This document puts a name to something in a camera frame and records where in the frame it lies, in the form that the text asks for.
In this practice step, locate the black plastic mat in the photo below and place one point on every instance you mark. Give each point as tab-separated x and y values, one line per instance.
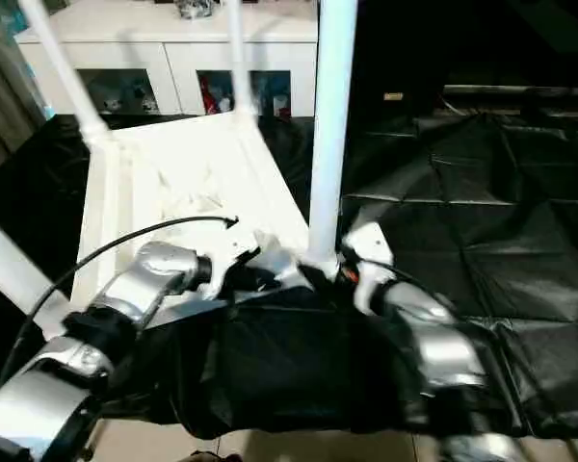
501	212

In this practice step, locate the white plastic table leg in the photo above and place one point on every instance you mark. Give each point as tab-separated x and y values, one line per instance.
10	260
239	58
329	125
67	67

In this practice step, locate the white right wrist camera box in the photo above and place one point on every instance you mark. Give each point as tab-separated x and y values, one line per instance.
366	255

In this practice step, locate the white plastic table top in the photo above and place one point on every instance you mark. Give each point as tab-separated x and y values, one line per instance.
193	183

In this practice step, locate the beige curtain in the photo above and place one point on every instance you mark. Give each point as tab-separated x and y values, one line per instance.
5	87

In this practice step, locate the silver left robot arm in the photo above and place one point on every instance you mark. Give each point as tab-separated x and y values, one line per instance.
106	327

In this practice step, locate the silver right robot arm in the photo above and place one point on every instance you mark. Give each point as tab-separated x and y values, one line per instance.
433	337

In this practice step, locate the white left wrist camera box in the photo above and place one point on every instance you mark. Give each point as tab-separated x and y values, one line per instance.
229	255

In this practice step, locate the grey toy figure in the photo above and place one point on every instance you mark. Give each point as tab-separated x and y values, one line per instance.
195	8

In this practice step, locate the small white cup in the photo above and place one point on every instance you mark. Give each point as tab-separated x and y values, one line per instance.
226	103

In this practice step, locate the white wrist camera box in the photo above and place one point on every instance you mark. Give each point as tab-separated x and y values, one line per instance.
366	255
229	255

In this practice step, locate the small yellow tag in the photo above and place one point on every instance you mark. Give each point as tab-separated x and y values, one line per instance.
393	96

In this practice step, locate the white sideboard cabinet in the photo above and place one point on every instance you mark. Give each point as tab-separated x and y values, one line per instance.
154	38

